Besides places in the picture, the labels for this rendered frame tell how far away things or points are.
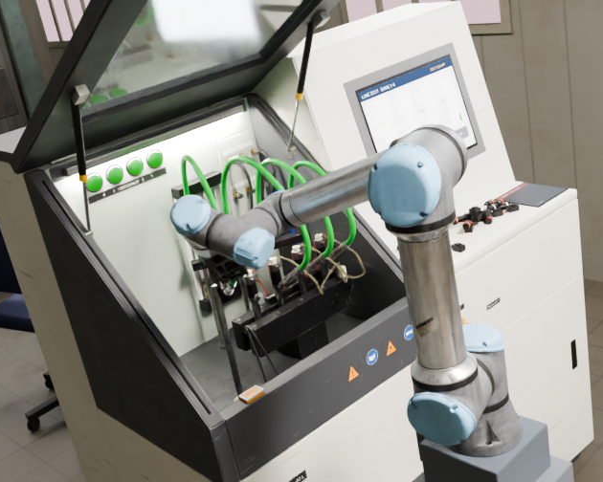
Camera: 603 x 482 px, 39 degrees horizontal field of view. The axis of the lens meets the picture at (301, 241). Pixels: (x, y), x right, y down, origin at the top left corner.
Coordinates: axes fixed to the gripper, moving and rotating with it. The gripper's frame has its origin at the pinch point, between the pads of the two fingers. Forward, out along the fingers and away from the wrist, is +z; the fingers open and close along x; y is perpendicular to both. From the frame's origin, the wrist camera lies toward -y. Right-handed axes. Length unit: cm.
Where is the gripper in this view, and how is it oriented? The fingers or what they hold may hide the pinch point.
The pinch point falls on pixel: (234, 266)
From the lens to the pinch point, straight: 191.6
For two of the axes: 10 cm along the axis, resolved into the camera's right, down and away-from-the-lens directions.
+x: 9.1, -4.2, -0.2
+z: 1.9, 3.7, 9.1
